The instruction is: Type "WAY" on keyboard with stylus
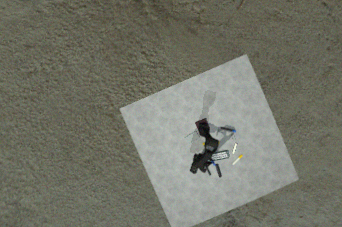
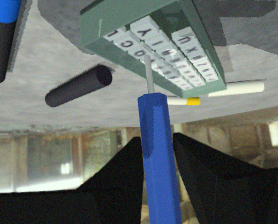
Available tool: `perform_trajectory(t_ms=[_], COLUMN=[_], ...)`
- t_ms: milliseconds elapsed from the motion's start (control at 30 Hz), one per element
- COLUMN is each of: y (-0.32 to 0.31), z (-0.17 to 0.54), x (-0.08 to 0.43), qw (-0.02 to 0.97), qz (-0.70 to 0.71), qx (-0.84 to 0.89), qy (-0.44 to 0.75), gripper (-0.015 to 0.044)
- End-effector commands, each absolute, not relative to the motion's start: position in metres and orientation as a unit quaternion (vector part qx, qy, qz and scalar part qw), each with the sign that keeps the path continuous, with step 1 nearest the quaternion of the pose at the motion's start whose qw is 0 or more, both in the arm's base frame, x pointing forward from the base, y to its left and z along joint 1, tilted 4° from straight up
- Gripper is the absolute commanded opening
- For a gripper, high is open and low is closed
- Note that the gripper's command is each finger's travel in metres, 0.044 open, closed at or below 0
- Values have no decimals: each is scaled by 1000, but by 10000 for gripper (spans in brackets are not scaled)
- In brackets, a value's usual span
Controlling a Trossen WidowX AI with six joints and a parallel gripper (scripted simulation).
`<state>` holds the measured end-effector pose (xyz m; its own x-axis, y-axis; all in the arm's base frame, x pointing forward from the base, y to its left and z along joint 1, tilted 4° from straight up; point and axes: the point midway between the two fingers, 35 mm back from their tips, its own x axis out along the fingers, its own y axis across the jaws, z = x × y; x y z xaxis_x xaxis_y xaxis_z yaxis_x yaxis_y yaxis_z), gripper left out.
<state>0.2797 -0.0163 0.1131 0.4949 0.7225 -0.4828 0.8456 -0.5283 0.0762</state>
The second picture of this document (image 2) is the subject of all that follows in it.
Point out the blue stylus with grey tip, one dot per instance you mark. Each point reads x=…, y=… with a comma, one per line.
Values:
x=158, y=154

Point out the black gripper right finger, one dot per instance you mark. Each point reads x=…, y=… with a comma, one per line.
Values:
x=223, y=189

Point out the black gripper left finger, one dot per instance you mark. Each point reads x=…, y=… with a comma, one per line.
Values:
x=112, y=196

